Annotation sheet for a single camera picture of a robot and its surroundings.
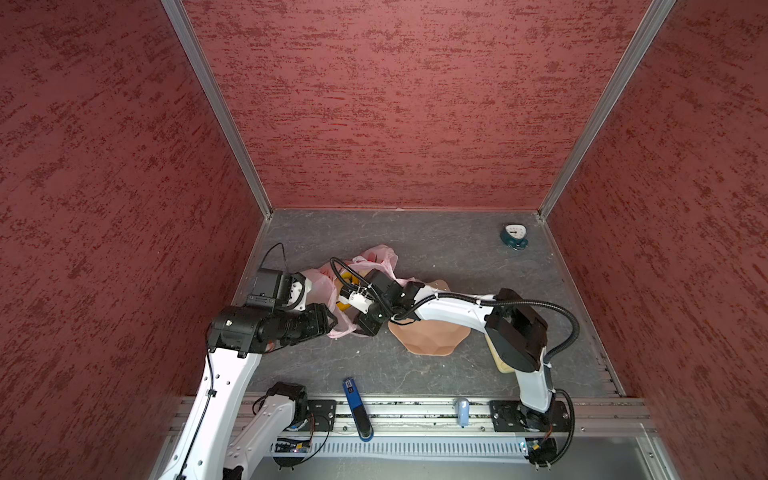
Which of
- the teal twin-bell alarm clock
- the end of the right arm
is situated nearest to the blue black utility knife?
the end of the right arm

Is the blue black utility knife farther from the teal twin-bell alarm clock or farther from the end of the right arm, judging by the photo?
the teal twin-bell alarm clock

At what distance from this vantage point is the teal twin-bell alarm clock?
109cm
